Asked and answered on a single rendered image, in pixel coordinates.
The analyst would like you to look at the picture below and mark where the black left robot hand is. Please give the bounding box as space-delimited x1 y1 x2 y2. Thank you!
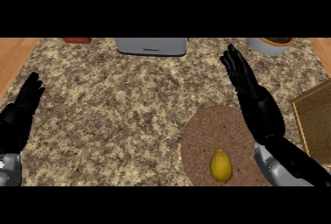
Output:
0 71 47 155

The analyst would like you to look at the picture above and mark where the red-brown box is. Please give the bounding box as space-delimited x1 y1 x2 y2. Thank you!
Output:
61 38 93 45

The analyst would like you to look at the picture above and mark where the grey toaster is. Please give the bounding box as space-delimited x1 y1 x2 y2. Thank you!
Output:
112 38 191 58

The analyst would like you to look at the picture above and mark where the brown oval placemat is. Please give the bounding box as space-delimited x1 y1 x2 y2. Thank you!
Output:
180 105 273 187

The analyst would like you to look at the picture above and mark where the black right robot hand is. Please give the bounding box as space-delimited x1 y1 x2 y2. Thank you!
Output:
219 44 331 187

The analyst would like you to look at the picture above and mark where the yellow lemon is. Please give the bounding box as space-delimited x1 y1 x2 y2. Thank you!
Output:
210 147 233 185

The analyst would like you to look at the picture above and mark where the grey potted plant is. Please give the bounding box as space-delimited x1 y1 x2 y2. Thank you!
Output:
245 38 297 57

